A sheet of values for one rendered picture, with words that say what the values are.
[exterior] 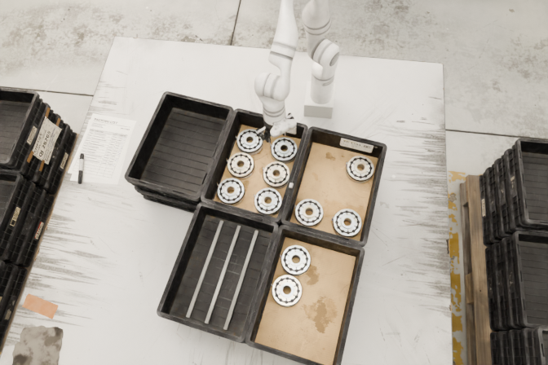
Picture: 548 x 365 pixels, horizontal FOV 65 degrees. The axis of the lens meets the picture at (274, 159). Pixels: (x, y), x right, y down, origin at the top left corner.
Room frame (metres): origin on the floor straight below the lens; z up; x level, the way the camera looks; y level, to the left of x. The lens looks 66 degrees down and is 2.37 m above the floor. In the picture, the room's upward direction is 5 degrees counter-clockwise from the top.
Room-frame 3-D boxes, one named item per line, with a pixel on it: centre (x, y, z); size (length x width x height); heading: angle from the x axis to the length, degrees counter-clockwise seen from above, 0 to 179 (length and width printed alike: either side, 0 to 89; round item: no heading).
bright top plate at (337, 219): (0.41, -0.24, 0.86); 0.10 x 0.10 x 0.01
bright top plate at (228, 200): (0.58, 0.17, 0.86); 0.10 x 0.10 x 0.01
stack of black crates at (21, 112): (1.14, 1.33, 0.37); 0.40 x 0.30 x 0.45; 168
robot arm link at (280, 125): (0.70, -0.02, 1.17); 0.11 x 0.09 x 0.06; 24
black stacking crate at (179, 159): (0.76, 0.35, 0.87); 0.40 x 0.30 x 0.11; 159
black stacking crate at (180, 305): (0.28, 0.21, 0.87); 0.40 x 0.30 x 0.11; 159
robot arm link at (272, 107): (0.72, -0.01, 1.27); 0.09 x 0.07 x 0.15; 63
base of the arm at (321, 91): (1.00, -0.23, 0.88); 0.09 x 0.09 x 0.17; 87
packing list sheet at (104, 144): (0.89, 0.74, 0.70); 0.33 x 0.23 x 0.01; 168
